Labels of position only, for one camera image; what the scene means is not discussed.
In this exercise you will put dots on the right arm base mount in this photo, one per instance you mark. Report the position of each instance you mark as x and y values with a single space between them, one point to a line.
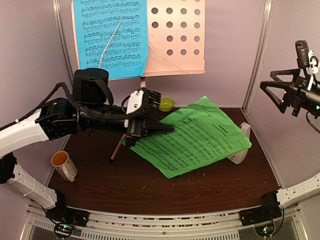
258 215

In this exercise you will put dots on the pink music stand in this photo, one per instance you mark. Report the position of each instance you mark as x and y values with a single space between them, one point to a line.
176 38

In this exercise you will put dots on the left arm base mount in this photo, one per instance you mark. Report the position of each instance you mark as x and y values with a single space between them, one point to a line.
71 216

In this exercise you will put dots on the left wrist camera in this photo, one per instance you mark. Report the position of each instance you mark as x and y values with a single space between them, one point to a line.
140 102

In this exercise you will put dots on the aluminium front rail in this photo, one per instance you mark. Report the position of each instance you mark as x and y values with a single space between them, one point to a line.
221 225

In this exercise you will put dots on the green sheet music paper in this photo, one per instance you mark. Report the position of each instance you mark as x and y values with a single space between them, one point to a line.
203 134

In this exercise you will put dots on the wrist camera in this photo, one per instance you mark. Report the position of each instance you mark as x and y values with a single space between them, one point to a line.
306 59
140 102

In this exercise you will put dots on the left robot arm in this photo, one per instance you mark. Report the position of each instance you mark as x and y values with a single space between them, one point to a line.
89 105

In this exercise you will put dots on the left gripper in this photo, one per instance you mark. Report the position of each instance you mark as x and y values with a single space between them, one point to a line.
138 127

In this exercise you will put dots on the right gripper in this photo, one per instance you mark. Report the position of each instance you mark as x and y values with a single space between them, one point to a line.
295 93

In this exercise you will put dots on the blue sheet music paper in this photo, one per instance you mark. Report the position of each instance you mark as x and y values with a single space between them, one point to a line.
112 35

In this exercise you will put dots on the yellow-green plastic bowl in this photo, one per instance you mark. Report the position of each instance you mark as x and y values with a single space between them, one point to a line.
166 104

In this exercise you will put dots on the patterned mug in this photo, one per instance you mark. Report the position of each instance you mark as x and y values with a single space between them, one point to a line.
64 165

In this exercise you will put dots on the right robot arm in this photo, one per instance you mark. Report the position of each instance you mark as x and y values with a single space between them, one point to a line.
290 131

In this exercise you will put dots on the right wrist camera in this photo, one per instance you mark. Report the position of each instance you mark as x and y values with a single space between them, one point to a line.
306 59

